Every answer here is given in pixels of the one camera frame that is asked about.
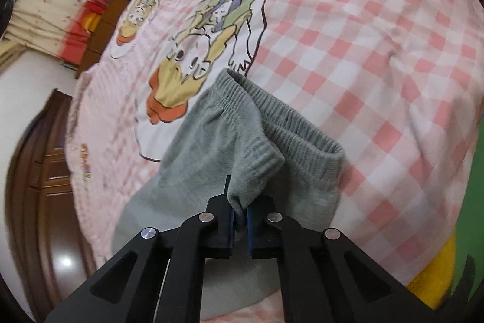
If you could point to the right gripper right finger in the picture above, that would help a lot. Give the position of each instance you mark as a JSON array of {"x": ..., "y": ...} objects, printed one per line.
[{"x": 325, "y": 277}]

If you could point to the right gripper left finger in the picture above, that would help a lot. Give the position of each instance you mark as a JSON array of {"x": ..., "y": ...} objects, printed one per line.
[{"x": 157, "y": 276}]

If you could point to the grey fleece pants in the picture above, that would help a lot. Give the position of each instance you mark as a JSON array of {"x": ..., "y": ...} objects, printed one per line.
[{"x": 242, "y": 141}]

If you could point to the pink checkered cartoon bedspread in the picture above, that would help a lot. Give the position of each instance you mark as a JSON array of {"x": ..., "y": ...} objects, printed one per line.
[{"x": 397, "y": 83}]

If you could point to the cream and red curtain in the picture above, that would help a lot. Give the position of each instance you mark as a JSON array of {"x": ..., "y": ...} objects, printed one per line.
[{"x": 60, "y": 28}]

